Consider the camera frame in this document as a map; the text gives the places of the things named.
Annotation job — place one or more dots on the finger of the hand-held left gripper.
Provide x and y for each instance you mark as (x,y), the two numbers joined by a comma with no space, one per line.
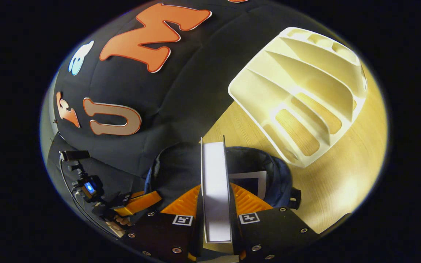
(141,202)

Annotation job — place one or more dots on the blue schoolbag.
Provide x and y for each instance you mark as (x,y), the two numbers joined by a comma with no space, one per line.
(174,168)

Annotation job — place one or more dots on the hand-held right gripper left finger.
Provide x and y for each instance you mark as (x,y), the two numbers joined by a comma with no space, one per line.
(166,237)

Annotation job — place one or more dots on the white bookshelf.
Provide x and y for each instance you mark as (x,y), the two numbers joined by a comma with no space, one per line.
(305,84)

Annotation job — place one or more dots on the portrait cover book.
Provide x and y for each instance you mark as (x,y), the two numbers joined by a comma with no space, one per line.
(216,190)

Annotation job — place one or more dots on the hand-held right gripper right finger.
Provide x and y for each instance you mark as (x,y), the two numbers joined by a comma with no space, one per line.
(269,233)

